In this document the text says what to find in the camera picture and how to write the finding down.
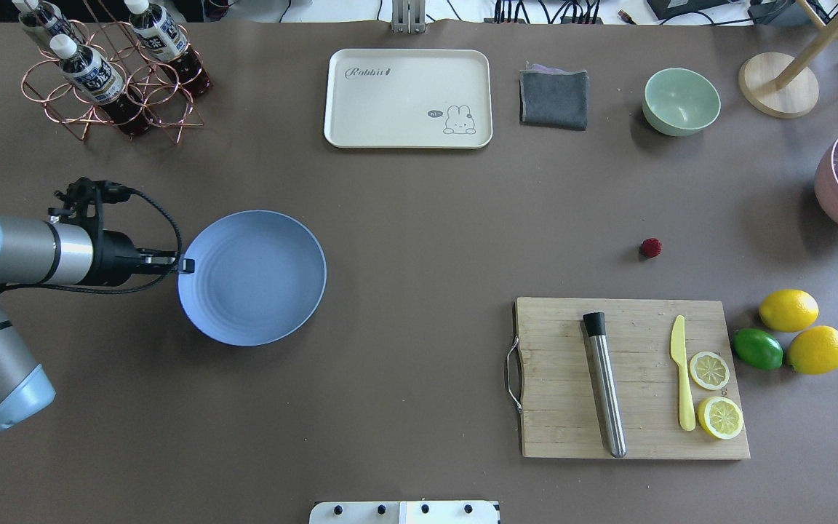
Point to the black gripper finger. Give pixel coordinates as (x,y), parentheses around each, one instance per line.
(164,269)
(158,255)

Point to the aluminium frame post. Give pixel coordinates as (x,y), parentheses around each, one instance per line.
(408,16)

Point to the lemon half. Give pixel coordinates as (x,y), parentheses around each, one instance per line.
(709,371)
(720,417)

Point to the cream rabbit tray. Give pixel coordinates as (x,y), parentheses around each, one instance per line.
(408,98)

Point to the wooden cup tree stand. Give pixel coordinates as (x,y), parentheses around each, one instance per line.
(782,86)

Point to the yellow plastic knife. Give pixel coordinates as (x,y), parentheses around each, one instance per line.
(677,347)

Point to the red strawberry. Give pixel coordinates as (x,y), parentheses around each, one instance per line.
(651,248)

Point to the wooden cutting board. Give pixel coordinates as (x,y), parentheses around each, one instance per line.
(561,415)

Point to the green lime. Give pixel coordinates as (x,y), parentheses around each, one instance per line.
(758,348)

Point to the yellow lemon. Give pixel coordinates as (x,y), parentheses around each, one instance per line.
(788,310)
(814,351)

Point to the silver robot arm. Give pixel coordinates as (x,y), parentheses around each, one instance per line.
(69,251)

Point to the grey folded cloth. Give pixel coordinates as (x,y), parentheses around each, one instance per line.
(552,97)

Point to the copper wire bottle rack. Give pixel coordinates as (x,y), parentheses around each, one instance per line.
(132,75)

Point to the blue plate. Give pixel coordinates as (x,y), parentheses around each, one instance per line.
(257,277)

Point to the steel muddler black cap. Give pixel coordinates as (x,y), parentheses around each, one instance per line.
(595,326)

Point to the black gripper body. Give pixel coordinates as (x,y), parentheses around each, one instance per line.
(115,259)

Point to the green bowl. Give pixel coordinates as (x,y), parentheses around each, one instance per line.
(679,102)

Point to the dark drink bottle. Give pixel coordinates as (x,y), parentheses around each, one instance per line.
(41,21)
(103,85)
(163,40)

